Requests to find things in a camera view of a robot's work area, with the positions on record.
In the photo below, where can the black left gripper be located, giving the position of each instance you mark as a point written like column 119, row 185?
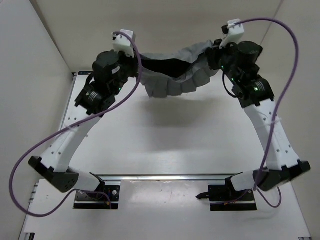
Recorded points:
column 136, row 69

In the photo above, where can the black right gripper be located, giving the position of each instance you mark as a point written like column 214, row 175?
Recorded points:
column 214, row 54

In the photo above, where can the grey pleated skirt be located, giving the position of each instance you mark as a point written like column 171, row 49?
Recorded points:
column 173, row 74

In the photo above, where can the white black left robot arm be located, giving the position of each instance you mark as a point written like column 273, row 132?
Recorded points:
column 110, row 72

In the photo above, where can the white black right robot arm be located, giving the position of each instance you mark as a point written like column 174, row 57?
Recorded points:
column 237, row 61

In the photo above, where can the left blue table label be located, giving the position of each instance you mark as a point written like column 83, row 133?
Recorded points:
column 80, row 73

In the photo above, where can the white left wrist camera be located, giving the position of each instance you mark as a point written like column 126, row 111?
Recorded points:
column 121, row 43

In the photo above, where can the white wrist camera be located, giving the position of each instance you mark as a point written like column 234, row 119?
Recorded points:
column 233, row 32
column 121, row 43

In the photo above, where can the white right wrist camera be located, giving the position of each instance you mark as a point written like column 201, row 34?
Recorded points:
column 233, row 32

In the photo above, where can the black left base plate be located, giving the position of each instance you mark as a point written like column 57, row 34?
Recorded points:
column 108, row 200

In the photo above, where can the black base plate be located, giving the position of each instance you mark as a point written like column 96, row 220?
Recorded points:
column 108, row 200
column 224, row 198

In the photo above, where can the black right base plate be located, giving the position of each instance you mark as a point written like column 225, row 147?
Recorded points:
column 224, row 198

